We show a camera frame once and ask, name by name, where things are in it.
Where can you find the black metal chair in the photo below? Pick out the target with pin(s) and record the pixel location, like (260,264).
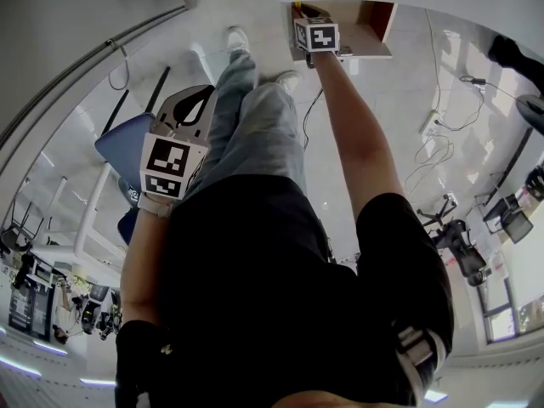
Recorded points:
(17,232)

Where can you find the black backpack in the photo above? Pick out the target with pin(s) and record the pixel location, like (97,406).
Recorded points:
(536,182)

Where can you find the black mesh chair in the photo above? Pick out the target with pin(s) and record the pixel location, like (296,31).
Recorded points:
(512,221)

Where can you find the person's black shirt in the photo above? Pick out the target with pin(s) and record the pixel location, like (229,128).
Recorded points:
(263,291)

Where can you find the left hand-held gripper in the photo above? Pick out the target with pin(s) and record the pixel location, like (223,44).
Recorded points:
(163,164)

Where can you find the person's white sneaker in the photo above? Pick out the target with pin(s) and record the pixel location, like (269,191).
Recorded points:
(236,38)
(289,80)

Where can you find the person's blue jeans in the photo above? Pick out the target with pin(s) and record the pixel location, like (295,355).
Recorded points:
(259,134)

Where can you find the white metal frame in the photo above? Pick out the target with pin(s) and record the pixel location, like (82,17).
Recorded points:
(89,211)

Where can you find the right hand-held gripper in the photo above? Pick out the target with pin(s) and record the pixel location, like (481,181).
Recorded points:
(321,36)

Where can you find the white power strip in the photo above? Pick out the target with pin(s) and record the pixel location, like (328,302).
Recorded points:
(430,120)

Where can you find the wooden desk drawer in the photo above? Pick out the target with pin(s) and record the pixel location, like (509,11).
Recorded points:
(365,36)

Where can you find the large glass window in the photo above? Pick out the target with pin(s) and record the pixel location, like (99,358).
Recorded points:
(510,313)

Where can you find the person's left forearm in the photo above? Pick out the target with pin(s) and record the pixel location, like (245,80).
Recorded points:
(140,270)

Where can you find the blue chair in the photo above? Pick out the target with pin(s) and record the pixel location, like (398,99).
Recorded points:
(123,143)

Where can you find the person's right forearm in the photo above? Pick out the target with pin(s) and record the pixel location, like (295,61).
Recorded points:
(353,121)

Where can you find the black swivel office chair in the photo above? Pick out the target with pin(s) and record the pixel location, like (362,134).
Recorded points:
(463,249)

